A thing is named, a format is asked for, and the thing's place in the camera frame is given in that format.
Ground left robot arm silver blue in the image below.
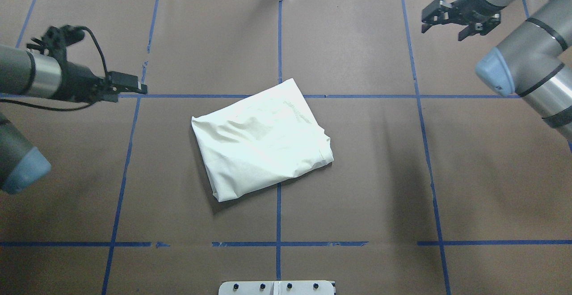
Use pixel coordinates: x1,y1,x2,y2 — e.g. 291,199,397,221
0,45,148,194

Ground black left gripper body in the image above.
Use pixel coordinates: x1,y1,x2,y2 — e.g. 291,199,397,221
56,62,108,103

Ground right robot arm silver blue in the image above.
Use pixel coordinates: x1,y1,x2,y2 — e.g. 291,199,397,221
421,0,572,141

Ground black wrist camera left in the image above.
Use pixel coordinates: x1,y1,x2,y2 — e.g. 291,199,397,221
26,25,84,62

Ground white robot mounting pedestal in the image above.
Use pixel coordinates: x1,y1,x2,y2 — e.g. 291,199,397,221
218,279,336,295

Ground cream long-sleeve cat shirt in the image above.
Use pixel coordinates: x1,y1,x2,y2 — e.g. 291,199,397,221
191,79,334,202

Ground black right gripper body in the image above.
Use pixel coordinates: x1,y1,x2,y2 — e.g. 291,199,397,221
451,0,502,41

